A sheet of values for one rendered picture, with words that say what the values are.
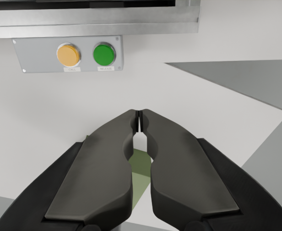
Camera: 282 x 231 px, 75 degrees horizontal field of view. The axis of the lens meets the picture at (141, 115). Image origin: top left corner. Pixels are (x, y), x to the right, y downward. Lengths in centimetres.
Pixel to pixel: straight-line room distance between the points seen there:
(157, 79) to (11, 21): 33
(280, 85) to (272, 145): 62
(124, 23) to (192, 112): 33
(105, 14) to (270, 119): 56
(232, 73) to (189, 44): 110
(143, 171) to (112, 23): 40
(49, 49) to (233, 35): 42
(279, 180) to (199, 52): 220
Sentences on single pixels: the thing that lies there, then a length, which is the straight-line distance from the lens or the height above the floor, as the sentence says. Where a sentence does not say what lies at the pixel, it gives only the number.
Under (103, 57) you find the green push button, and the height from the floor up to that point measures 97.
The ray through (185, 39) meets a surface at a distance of 50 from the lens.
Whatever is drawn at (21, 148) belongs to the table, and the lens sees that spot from 73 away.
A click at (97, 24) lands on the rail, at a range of 40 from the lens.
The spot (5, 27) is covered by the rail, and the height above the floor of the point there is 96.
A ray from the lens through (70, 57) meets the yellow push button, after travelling 40.
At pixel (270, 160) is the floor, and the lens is 229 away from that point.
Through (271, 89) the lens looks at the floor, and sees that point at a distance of 180.
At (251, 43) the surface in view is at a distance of 57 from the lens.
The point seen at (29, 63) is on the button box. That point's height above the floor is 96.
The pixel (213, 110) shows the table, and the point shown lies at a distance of 60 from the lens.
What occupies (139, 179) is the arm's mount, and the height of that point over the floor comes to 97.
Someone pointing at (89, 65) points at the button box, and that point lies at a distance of 41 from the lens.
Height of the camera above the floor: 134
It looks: 60 degrees down
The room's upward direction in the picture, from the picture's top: 177 degrees clockwise
